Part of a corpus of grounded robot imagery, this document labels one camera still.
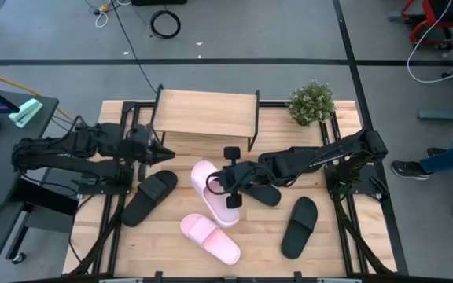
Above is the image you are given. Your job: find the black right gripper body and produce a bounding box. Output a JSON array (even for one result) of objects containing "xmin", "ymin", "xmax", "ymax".
[{"xmin": 216, "ymin": 146, "xmax": 261, "ymax": 209}]

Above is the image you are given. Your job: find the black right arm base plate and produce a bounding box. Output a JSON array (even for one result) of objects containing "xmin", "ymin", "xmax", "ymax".
[{"xmin": 324, "ymin": 163, "xmax": 387, "ymax": 197}]

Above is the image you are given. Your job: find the wooden shelf with black frame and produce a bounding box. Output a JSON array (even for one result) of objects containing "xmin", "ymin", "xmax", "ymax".
[{"xmin": 149, "ymin": 83, "xmax": 261, "ymax": 153}]

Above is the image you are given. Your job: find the black aluminium rig frame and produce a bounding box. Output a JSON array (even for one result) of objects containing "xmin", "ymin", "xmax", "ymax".
[{"xmin": 63, "ymin": 100, "xmax": 399, "ymax": 283}]

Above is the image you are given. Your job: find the long black floor cable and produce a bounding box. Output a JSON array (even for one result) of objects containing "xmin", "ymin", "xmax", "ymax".
[{"xmin": 110, "ymin": 0, "xmax": 157, "ymax": 94}]

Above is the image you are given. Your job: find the potted artificial green plant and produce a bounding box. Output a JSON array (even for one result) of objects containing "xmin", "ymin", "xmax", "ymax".
[{"xmin": 288, "ymin": 79, "xmax": 337, "ymax": 127}]

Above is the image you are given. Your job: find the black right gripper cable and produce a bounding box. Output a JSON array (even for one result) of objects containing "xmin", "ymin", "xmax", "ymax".
[{"xmin": 205, "ymin": 171, "xmax": 227, "ymax": 197}]

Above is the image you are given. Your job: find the pink slide sandal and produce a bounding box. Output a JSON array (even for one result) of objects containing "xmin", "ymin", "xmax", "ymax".
[
  {"xmin": 179, "ymin": 213, "xmax": 242, "ymax": 266},
  {"xmin": 190, "ymin": 160, "xmax": 241, "ymax": 228}
]

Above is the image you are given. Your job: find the red office chair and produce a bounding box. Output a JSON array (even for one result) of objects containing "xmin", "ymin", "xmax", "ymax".
[{"xmin": 401, "ymin": 0, "xmax": 453, "ymax": 51}]

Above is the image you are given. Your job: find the coiled black cable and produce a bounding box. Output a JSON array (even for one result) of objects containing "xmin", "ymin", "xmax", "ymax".
[{"xmin": 149, "ymin": 9, "xmax": 182, "ymax": 39}]

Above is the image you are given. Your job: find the long white cable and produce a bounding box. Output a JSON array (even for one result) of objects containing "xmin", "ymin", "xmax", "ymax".
[{"xmin": 406, "ymin": 0, "xmax": 453, "ymax": 84}]

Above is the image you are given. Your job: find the black box on floor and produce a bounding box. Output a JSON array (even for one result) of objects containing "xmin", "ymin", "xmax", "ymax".
[{"xmin": 131, "ymin": 0, "xmax": 188, "ymax": 6}]

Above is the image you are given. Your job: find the short white cable loop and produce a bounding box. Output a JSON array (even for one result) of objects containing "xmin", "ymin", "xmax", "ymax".
[{"xmin": 94, "ymin": 3, "xmax": 110, "ymax": 28}]

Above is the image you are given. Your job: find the mint green stapler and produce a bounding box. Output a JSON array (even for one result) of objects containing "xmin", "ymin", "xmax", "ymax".
[{"xmin": 9, "ymin": 98, "xmax": 44, "ymax": 129}]

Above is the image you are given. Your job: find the yellow floor cable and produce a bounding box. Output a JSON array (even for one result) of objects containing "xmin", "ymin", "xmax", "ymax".
[{"xmin": 0, "ymin": 66, "xmax": 76, "ymax": 123}]

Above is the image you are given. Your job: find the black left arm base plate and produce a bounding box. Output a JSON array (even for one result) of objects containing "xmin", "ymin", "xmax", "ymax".
[{"xmin": 77, "ymin": 163, "xmax": 134, "ymax": 196}]

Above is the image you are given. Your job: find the grey desk foot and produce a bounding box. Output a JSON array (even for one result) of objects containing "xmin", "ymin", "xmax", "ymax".
[{"xmin": 418, "ymin": 104, "xmax": 453, "ymax": 121}]

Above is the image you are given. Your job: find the person's leg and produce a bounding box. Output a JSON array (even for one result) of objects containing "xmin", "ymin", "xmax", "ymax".
[{"xmin": 418, "ymin": 108, "xmax": 453, "ymax": 175}]

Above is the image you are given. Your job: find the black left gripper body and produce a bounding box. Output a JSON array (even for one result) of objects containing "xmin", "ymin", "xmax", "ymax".
[{"xmin": 126, "ymin": 124, "xmax": 159, "ymax": 182}]

